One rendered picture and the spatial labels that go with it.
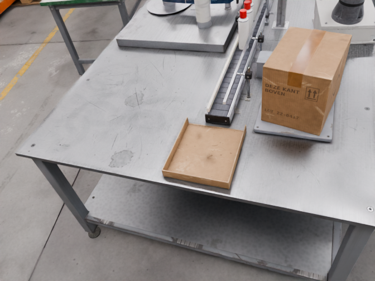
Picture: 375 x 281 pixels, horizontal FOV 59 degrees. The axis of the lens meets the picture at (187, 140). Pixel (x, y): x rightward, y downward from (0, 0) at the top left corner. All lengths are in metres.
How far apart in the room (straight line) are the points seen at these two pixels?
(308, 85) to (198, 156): 0.49
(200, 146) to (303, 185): 0.43
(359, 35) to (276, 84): 0.77
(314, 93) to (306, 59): 0.13
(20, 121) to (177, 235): 2.03
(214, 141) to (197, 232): 0.63
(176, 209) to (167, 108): 0.64
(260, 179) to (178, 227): 0.75
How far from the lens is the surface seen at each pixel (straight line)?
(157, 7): 2.35
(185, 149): 1.35
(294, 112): 1.33
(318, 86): 1.23
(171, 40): 1.96
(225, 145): 1.34
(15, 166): 2.94
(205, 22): 2.01
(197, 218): 1.87
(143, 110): 1.58
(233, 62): 1.70
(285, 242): 1.80
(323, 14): 1.97
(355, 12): 1.90
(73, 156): 1.50
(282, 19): 2.07
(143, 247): 2.10
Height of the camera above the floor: 1.83
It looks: 46 degrees down
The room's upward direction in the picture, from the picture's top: 11 degrees counter-clockwise
